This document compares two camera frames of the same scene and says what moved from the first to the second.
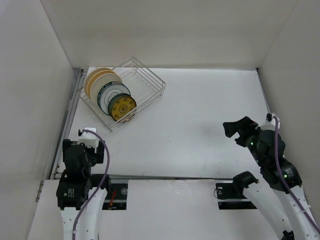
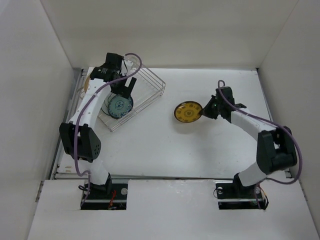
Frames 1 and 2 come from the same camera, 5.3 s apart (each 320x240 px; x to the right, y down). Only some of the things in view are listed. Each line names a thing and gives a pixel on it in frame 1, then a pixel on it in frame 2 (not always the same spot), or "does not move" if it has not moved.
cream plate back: (87, 76) does not move
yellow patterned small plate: (121, 105) -> (187, 111)
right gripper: (245, 124) -> (206, 111)
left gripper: (96, 157) -> (124, 91)
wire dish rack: (144, 87) does not move
